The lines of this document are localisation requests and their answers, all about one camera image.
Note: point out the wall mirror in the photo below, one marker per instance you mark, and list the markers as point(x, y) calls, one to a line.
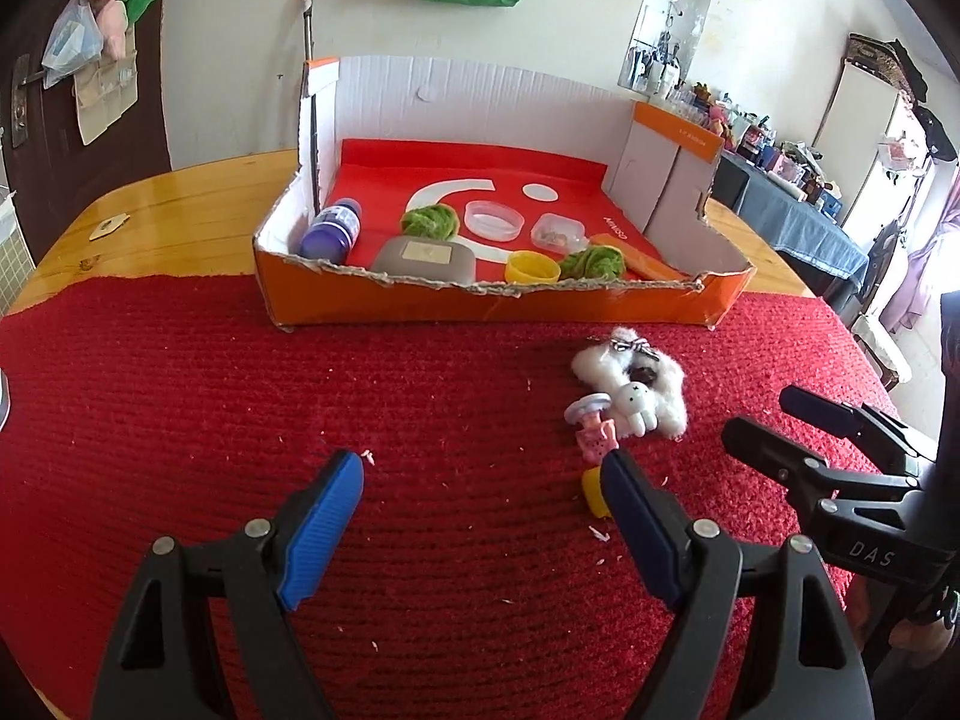
point(675, 15)

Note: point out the pink round-top stamp toy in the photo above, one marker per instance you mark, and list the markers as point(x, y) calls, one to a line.
point(589, 406)

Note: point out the beige hanging organizer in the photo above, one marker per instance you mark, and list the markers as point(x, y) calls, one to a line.
point(105, 105)

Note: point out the yellow round cup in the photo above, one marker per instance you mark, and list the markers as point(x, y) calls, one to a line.
point(531, 266)

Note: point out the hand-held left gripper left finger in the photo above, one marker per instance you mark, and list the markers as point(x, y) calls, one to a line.
point(322, 532)

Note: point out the clear round plastic lid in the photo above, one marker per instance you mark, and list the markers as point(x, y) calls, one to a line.
point(493, 221)

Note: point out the table with blue cloth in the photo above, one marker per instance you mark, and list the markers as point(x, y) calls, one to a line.
point(787, 217)

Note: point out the purple bottle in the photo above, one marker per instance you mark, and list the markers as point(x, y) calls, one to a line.
point(330, 236)

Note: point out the small wooden tag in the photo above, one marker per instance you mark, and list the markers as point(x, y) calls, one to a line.
point(110, 227)

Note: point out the orange carrot toy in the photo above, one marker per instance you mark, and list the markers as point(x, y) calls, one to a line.
point(645, 262)

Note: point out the purple hanging cloth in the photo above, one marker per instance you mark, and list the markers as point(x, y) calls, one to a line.
point(930, 270)

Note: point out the red knit mat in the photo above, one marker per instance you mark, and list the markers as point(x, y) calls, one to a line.
point(225, 390)

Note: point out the person's right hand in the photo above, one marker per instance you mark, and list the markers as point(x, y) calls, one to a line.
point(915, 634)

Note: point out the white chair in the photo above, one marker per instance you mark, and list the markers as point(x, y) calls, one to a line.
point(881, 349)

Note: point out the grey zip case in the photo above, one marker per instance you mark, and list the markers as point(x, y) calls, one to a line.
point(424, 259)

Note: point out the white cabinet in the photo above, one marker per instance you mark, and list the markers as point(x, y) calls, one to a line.
point(862, 120)

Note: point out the green yarn ball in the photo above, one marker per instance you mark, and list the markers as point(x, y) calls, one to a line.
point(429, 221)
point(592, 262)

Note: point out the dark patterned bag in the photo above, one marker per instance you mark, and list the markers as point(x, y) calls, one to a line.
point(881, 52)

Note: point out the white bunny figure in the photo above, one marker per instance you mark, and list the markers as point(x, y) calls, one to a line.
point(634, 405)

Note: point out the pink spotted toy figure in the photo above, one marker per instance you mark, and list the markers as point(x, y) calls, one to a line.
point(598, 441)

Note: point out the orange and white cardboard box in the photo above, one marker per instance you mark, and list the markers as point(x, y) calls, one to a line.
point(487, 307)

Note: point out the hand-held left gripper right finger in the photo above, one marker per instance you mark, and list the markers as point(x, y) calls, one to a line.
point(637, 525)

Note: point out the small yellow toy piece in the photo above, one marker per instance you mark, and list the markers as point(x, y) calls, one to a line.
point(595, 495)

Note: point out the small clear plastic box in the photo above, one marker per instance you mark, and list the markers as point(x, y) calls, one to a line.
point(556, 232)

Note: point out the dark brown door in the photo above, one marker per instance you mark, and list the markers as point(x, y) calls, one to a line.
point(154, 52)

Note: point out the red liner with white print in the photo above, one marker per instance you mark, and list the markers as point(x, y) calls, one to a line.
point(375, 172)

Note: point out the cluster of bottles and toiletries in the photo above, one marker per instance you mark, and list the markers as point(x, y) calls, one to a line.
point(757, 139)

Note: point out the black hanging garment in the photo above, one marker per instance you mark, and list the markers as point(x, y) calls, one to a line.
point(937, 135)

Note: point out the clear plastic bag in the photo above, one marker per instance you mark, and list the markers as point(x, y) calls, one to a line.
point(71, 49)

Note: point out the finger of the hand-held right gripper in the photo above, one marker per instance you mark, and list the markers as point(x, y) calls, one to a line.
point(825, 409)
point(772, 450)

